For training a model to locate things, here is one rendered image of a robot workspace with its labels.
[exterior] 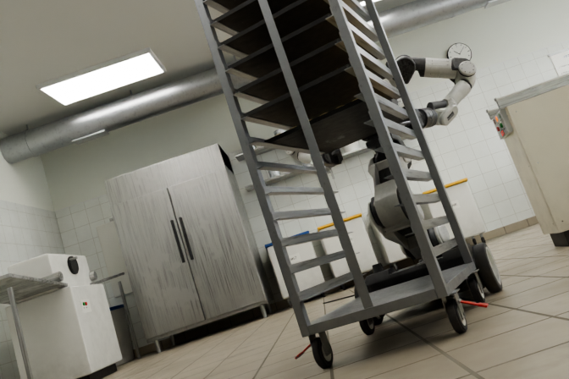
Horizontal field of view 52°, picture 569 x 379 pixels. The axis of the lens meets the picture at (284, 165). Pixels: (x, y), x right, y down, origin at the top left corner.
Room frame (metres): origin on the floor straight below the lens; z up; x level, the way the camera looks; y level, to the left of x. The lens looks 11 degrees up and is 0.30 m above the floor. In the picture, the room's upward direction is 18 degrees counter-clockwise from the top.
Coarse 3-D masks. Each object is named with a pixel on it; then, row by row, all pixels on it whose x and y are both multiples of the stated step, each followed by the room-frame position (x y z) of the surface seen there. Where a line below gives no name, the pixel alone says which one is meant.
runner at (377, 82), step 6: (348, 72) 1.76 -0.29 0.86; (354, 72) 1.78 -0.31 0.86; (372, 78) 1.91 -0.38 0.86; (378, 78) 2.02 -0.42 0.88; (372, 84) 1.98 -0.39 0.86; (378, 84) 2.00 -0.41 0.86; (384, 84) 2.08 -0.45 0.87; (378, 90) 2.08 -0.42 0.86; (384, 90) 2.11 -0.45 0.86; (390, 90) 2.14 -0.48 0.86; (396, 90) 2.25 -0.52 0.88; (390, 96) 2.24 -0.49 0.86; (396, 96) 2.27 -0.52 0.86
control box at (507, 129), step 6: (504, 108) 3.28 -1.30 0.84; (504, 114) 3.28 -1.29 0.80; (498, 120) 3.39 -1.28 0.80; (504, 120) 3.28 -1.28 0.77; (498, 126) 3.44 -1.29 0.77; (504, 126) 3.32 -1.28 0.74; (510, 126) 3.28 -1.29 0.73; (498, 132) 3.50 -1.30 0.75; (504, 132) 3.37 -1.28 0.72; (510, 132) 3.31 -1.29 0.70; (504, 138) 3.50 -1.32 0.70
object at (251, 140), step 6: (246, 138) 1.88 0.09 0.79; (252, 138) 1.92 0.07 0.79; (258, 138) 1.96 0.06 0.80; (252, 144) 1.89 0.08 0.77; (258, 144) 1.92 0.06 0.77; (264, 144) 1.95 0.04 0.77; (270, 144) 1.98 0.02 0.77; (276, 144) 2.02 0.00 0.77; (288, 150) 2.16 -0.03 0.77; (294, 150) 2.20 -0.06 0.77; (300, 150) 2.24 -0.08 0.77; (306, 150) 2.27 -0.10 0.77
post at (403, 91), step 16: (368, 0) 2.27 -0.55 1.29; (384, 32) 2.28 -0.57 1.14; (384, 48) 2.27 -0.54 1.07; (400, 80) 2.27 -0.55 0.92; (416, 128) 2.27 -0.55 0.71; (432, 160) 2.27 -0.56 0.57; (432, 176) 2.28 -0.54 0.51; (448, 208) 2.27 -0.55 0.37; (464, 240) 2.27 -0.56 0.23; (464, 256) 2.27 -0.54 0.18
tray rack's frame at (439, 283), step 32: (288, 64) 1.80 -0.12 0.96; (352, 64) 1.71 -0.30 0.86; (384, 128) 1.71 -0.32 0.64; (256, 160) 1.90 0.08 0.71; (320, 160) 1.80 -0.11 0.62; (256, 192) 1.89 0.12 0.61; (416, 224) 1.71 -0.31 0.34; (288, 256) 1.90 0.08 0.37; (352, 256) 1.80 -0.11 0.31; (288, 288) 1.89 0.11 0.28; (384, 288) 2.40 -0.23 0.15; (416, 288) 1.92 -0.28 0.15; (448, 288) 1.73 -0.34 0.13; (480, 288) 2.20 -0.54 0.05; (320, 320) 1.94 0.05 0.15; (352, 320) 1.82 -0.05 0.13
